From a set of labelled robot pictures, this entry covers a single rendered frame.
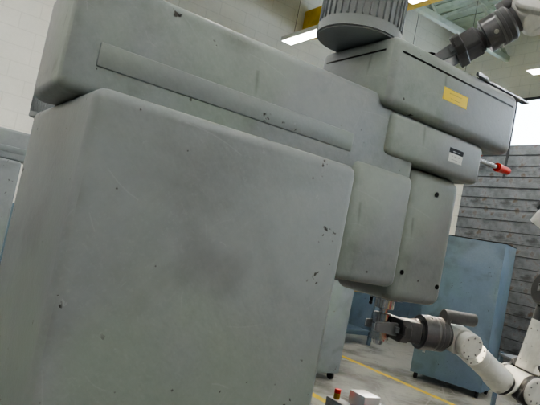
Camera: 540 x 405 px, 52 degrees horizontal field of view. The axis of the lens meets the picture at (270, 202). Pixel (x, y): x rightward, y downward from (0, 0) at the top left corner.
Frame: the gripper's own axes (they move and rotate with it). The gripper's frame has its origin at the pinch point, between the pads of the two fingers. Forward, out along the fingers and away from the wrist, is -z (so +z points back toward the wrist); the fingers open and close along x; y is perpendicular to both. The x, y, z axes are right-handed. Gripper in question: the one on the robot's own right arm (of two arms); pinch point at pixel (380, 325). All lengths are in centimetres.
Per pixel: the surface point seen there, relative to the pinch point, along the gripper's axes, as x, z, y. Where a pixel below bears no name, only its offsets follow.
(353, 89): 20, -27, -51
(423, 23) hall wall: -814, 426, -471
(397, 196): 16.0, -10.1, -31.2
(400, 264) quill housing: 11.8, -4.1, -16.2
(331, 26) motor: 12, -31, -66
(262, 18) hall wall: -710, 96, -350
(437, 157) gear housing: 12.8, 0.2, -42.8
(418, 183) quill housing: 11.7, -3.0, -35.8
